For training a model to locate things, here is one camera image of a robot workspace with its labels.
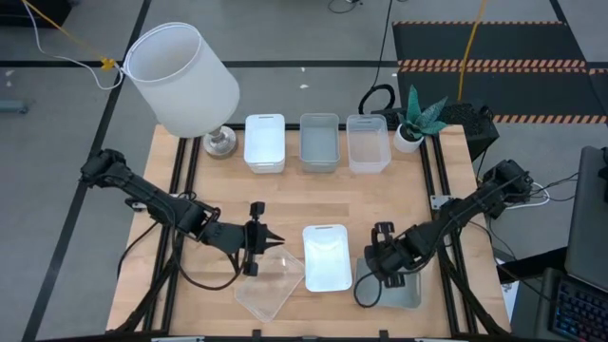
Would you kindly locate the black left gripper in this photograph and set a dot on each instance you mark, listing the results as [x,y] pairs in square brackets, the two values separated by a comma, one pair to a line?
[237,237]

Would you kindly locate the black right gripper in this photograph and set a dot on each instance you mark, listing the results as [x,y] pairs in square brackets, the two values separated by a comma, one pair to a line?
[392,256]

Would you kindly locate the gray plastic basket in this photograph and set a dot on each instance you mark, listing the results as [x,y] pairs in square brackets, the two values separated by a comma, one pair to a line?
[409,294]
[319,142]

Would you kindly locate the clear plastic basket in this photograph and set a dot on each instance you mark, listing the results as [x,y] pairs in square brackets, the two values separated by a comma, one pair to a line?
[368,147]
[266,294]

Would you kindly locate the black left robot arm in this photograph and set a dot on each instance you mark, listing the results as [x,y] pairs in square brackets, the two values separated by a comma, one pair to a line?
[142,195]

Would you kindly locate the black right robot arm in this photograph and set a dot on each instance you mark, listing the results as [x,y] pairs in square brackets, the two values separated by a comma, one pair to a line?
[475,204]

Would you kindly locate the potted plant white pot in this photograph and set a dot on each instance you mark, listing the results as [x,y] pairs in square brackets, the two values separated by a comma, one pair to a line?
[408,142]

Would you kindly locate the white printed paper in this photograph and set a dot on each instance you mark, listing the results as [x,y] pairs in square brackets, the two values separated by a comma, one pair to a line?
[509,294]

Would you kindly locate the black mesh box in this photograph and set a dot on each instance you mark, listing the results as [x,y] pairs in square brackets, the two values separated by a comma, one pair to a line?
[470,123]

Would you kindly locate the white shade table lamp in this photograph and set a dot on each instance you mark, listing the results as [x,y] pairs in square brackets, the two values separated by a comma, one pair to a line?
[185,81]

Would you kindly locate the gray laptop backlit keyboard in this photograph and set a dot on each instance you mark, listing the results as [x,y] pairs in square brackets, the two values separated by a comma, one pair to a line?
[589,214]

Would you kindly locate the black hazard-striped floor mat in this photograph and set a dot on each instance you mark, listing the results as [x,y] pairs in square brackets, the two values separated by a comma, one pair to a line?
[522,90]

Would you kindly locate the gray floor block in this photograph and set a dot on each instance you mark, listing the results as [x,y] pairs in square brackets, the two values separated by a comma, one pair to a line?
[12,107]

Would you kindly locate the black cabinet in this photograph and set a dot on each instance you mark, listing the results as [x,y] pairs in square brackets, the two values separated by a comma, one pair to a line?
[52,9]

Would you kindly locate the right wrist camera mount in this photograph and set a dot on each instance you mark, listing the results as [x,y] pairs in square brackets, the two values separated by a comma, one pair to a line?
[425,237]

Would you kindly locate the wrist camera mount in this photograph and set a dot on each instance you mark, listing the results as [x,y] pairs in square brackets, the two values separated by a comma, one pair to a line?
[425,237]
[204,221]

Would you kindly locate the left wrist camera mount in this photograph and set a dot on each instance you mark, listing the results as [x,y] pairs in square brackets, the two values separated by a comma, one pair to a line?
[204,221]

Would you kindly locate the black aluminium extrusion frame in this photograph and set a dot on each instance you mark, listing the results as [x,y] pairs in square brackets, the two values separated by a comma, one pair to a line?
[195,152]

